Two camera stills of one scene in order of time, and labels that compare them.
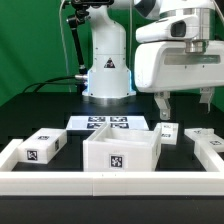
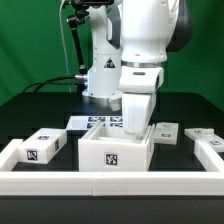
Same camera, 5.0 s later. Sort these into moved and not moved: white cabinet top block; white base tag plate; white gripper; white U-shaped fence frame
Moved: white gripper
Not moved: white base tag plate; white cabinet top block; white U-shaped fence frame
